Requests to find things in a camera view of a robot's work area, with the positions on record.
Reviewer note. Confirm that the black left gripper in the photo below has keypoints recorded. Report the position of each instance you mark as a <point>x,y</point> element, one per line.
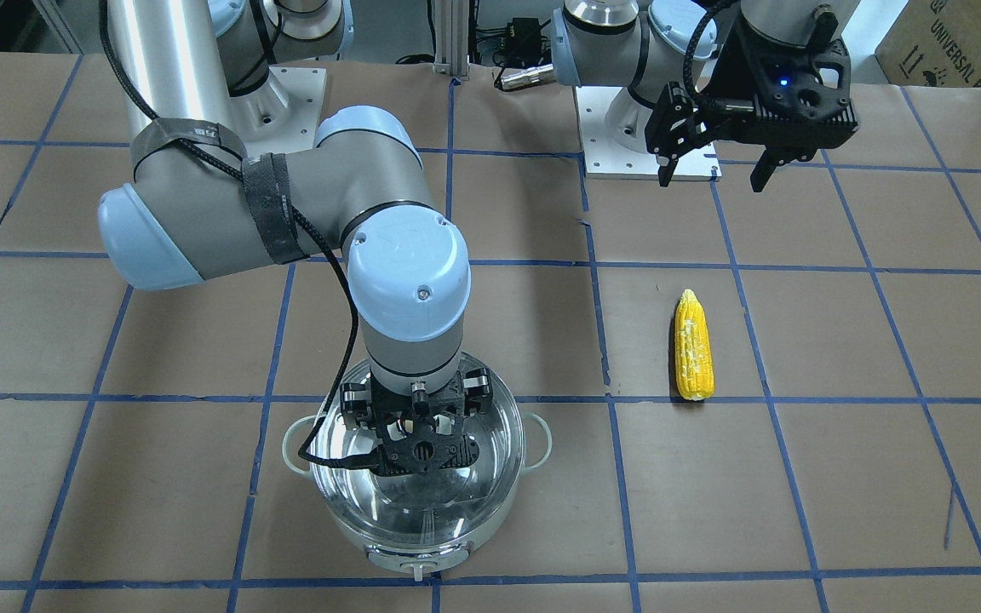
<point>734,70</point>

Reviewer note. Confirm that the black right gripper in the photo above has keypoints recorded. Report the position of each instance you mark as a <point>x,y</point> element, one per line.
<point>353,401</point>

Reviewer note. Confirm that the yellow corn cob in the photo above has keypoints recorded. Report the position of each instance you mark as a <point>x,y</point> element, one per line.
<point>693,363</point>

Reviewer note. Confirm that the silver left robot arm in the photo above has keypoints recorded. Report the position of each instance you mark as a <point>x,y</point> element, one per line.
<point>637,47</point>

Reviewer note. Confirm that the pale green metal pot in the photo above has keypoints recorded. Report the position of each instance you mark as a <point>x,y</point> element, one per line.
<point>418,502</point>

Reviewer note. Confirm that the black power adapter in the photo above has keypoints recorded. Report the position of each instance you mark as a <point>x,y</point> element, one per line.
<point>522,42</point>

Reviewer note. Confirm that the cardboard box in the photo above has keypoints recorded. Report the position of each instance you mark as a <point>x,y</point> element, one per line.
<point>934,43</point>

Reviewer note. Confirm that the aluminium frame post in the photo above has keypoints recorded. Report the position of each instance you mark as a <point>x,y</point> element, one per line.
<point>451,23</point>

